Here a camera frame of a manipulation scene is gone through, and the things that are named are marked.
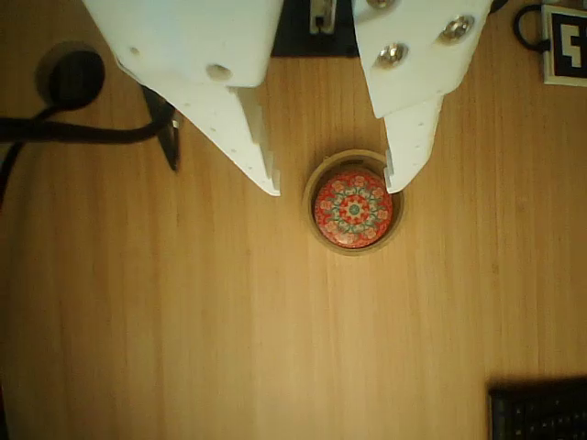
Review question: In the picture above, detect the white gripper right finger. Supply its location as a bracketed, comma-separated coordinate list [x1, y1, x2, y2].
[351, 0, 494, 194]

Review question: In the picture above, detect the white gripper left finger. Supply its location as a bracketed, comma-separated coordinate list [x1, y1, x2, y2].
[84, 0, 283, 197]

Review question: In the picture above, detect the beige masking tape roll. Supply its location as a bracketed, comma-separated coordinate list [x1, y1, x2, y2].
[301, 149, 405, 258]

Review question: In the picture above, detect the red mandala patterned disc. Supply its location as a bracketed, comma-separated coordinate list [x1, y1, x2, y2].
[314, 171, 394, 247]

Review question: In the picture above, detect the black elastic loop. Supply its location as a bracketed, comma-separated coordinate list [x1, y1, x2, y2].
[513, 4, 551, 52]

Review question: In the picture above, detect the black white marker tag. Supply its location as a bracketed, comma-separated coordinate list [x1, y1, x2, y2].
[540, 3, 587, 88]

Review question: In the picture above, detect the black keyboard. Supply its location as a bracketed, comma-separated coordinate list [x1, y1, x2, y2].
[486, 378, 587, 440]

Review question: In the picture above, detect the black round cable grommet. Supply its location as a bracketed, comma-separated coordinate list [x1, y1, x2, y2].
[35, 41, 106, 112]

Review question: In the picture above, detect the thin black cable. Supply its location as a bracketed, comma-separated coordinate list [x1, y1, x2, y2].
[0, 104, 61, 210]

